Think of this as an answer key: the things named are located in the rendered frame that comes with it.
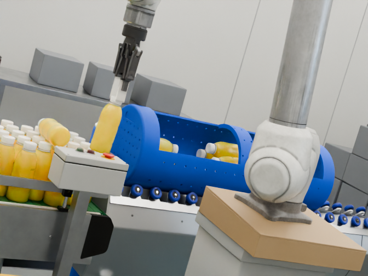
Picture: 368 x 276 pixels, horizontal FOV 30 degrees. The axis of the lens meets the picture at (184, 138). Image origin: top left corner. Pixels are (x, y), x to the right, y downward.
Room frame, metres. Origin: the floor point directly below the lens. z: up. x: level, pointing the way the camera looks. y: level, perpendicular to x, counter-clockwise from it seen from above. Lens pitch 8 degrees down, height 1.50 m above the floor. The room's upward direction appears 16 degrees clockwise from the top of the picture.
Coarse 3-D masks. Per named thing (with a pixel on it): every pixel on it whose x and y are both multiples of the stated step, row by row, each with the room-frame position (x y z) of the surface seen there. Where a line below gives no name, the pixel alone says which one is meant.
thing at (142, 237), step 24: (144, 192) 2.43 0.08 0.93; (168, 192) 2.54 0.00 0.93; (120, 216) 2.23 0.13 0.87; (144, 216) 2.28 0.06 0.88; (168, 216) 2.33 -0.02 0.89; (192, 216) 2.39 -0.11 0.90; (336, 216) 2.99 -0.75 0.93; (120, 240) 2.25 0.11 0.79; (144, 240) 2.29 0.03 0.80; (168, 240) 2.34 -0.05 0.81; (192, 240) 2.39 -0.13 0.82; (360, 240) 2.83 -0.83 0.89; (72, 264) 2.32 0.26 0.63; (96, 264) 2.26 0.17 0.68; (120, 264) 2.30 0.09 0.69; (144, 264) 2.35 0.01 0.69; (168, 264) 2.40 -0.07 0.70
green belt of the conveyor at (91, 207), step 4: (4, 196) 2.00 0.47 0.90; (0, 200) 1.95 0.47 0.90; (4, 200) 1.96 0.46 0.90; (8, 200) 1.97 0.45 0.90; (28, 200) 2.02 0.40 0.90; (32, 200) 2.04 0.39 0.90; (40, 200) 2.06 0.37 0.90; (32, 204) 2.00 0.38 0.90; (36, 204) 2.01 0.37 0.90; (40, 204) 2.02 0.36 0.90; (44, 204) 2.03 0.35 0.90; (92, 204) 2.18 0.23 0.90; (68, 208) 2.06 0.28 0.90; (88, 208) 2.12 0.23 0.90; (92, 208) 2.14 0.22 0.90; (96, 208) 2.15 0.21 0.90; (100, 212) 2.11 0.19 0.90; (104, 212) 2.12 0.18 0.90
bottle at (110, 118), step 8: (112, 104) 2.11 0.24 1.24; (104, 112) 2.10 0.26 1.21; (112, 112) 2.09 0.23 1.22; (120, 112) 2.11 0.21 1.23; (104, 120) 2.09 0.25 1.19; (112, 120) 2.09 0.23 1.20; (96, 128) 2.10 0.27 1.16; (104, 128) 2.09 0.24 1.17; (112, 128) 2.09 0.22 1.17; (96, 136) 2.09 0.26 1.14; (104, 136) 2.09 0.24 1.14; (112, 136) 2.10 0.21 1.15; (96, 144) 2.09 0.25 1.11; (104, 144) 2.09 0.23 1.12; (104, 152) 2.09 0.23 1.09
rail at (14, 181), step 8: (0, 176) 1.93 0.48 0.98; (8, 176) 1.94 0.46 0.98; (16, 176) 1.96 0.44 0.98; (0, 184) 1.93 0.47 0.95; (8, 184) 1.94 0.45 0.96; (16, 184) 1.95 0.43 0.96; (24, 184) 1.97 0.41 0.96; (32, 184) 1.98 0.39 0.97; (40, 184) 1.99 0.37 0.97; (48, 184) 2.00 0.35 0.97; (72, 192) 2.05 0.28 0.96
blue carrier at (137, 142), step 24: (120, 120) 2.40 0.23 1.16; (144, 120) 2.27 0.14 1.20; (168, 120) 2.53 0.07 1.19; (192, 120) 2.54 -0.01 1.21; (120, 144) 2.36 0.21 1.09; (144, 144) 2.23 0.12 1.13; (192, 144) 2.64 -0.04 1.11; (240, 144) 2.47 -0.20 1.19; (144, 168) 2.24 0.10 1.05; (168, 168) 2.29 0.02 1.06; (192, 168) 2.33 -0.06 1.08; (216, 168) 2.38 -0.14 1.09; (240, 168) 2.44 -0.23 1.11; (312, 192) 2.63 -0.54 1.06
